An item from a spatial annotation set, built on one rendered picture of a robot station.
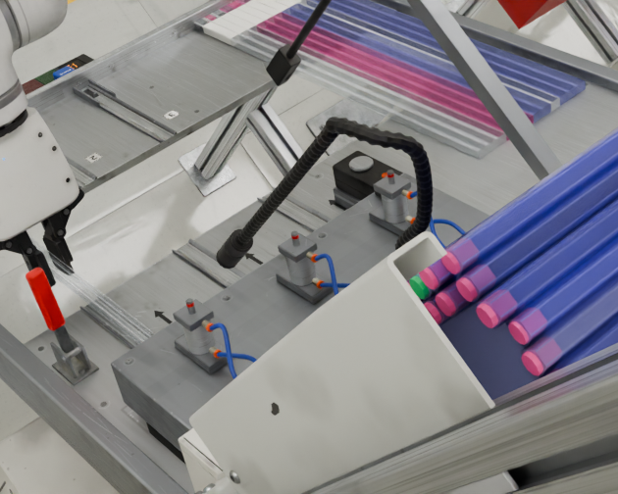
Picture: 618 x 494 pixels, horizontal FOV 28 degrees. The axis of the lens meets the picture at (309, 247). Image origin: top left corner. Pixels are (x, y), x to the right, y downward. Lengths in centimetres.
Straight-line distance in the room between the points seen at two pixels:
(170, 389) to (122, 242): 129
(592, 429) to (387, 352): 14
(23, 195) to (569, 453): 85
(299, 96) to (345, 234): 139
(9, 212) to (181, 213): 115
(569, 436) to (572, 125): 96
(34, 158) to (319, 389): 66
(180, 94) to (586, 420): 116
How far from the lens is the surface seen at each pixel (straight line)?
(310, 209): 124
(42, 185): 120
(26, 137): 118
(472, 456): 44
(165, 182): 233
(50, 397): 110
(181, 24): 162
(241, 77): 150
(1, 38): 115
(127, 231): 228
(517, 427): 40
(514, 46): 146
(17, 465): 152
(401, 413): 52
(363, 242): 109
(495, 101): 96
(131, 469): 101
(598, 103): 136
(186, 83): 152
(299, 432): 62
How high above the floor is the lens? 211
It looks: 64 degrees down
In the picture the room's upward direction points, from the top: 45 degrees clockwise
